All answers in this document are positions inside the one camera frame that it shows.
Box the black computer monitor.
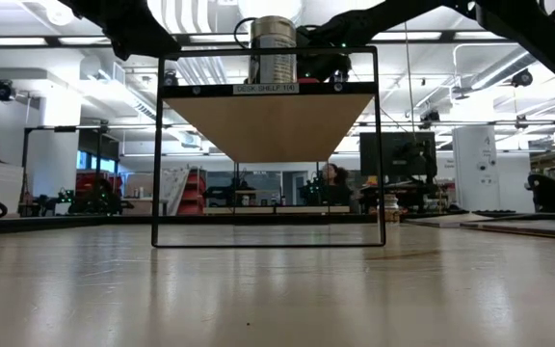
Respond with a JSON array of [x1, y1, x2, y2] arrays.
[[358, 131, 437, 177]]

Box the red tool cabinet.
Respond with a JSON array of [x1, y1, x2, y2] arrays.
[[74, 171, 124, 216]]

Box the white board with drawings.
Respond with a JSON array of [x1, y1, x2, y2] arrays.
[[160, 167, 191, 216]]

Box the black metal frame stand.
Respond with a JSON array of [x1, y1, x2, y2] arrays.
[[20, 123, 110, 217]]

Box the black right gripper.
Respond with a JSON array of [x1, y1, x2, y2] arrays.
[[296, 23, 354, 83]]

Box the red shelf unit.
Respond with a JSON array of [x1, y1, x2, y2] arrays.
[[176, 167, 208, 216]]

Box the small clear glass spice jar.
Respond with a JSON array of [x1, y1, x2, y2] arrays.
[[379, 192, 400, 225]]

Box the black chair back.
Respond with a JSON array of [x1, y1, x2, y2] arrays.
[[526, 173, 555, 214]]

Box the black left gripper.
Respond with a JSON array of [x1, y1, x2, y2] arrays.
[[58, 0, 183, 62]]

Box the orange canyon picture book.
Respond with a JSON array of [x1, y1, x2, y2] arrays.
[[460, 219, 555, 243]]

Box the white column with signs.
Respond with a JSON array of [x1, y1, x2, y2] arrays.
[[452, 125, 499, 213]]

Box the mountain and cars picture book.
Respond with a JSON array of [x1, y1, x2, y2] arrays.
[[404, 212, 495, 229]]

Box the wooden desk shelf black frame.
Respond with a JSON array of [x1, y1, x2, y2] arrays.
[[150, 45, 387, 250]]

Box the large gold lid spice jar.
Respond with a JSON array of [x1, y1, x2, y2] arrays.
[[248, 14, 299, 86]]

